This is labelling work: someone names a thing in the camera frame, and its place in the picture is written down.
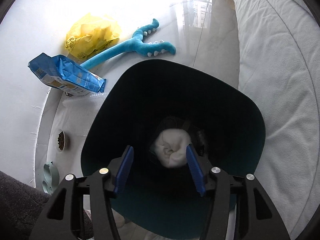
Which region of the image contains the blue cat food bag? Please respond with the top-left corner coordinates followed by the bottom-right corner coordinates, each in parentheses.
top-left (28, 53), bottom-right (106, 96)

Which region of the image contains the pale grey bed cover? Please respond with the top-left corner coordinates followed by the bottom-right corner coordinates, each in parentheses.
top-left (233, 0), bottom-right (319, 239)

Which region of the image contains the dark grey fleece blanket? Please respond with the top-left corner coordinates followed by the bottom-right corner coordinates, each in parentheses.
top-left (1, 172), bottom-right (93, 239)

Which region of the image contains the yellow crumpled plastic bag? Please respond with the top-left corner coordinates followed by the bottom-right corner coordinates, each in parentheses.
top-left (65, 13), bottom-right (121, 62)

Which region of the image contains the blue plush octopus toy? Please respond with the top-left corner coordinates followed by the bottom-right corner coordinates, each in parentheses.
top-left (80, 18), bottom-right (176, 70)

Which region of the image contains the cat food bowl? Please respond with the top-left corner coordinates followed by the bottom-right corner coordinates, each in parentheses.
top-left (55, 130), bottom-right (70, 152)

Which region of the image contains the mint green pet feeder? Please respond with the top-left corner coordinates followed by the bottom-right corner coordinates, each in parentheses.
top-left (42, 161), bottom-right (60, 195)

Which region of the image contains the white balled sock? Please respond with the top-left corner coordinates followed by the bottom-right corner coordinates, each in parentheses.
top-left (154, 129), bottom-right (191, 168)

